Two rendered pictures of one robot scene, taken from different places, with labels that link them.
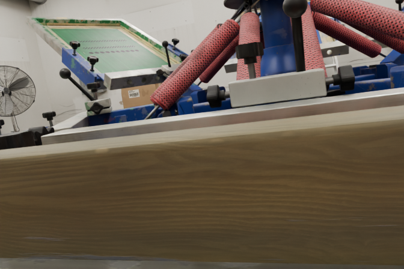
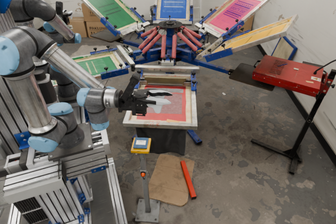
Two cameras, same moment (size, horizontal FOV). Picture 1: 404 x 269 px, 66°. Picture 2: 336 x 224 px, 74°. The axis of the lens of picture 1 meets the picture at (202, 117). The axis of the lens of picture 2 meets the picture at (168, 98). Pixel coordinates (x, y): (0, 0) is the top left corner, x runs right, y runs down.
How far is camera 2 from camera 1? 2.02 m
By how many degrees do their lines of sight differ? 32
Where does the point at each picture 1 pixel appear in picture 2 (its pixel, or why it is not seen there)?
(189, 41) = not seen: outside the picture
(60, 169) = (154, 78)
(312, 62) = (173, 53)
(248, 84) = (163, 63)
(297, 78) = (169, 63)
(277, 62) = (169, 41)
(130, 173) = (158, 79)
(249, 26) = (164, 39)
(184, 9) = not seen: outside the picture
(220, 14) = not seen: outside the picture
